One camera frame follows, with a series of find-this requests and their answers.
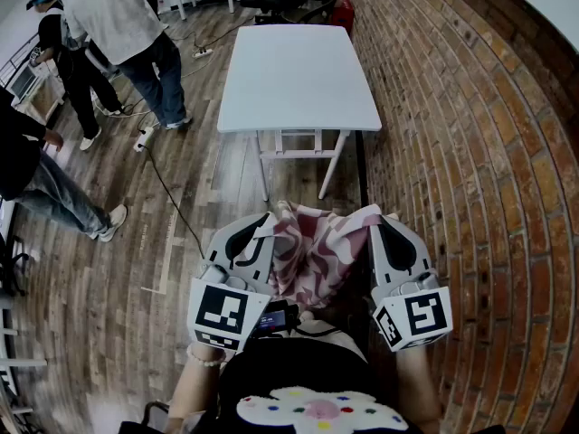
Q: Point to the white power strip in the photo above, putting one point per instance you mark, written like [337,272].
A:
[144,138]
[202,53]

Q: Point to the white metal rack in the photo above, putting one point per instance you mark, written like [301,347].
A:
[9,360]

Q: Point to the person's right forearm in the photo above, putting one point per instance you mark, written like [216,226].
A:
[416,387]

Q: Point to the person's left forearm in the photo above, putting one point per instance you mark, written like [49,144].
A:
[194,391]

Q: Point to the olive mesh chair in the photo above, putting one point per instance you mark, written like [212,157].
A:
[316,5]

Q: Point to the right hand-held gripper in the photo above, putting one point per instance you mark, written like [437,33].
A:
[420,317]

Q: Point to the small side desk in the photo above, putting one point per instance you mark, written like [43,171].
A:
[45,100]

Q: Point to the open laptop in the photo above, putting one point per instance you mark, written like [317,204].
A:
[23,82]

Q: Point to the person's white trousers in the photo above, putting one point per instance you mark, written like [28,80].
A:
[339,344]

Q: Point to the black top with flower patch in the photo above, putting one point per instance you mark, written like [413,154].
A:
[307,369]

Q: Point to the white table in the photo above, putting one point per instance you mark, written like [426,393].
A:
[294,75]

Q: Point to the pink checkered tablecloth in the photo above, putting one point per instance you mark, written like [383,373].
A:
[316,251]

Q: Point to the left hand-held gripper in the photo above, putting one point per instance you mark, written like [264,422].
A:
[221,310]

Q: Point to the red case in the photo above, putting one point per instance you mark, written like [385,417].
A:
[344,14]

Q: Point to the small black screen device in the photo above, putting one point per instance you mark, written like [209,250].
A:
[273,319]

